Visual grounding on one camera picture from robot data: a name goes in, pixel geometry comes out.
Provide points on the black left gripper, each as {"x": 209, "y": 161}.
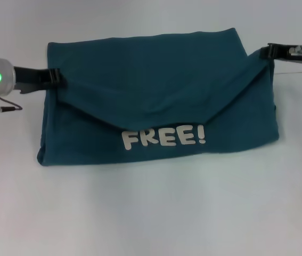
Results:
{"x": 31, "y": 77}

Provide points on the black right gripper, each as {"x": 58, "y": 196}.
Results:
{"x": 286, "y": 54}

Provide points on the teal t-shirt with white print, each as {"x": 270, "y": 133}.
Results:
{"x": 153, "y": 106}

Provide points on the silver mount screw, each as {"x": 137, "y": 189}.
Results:
{"x": 295, "y": 51}

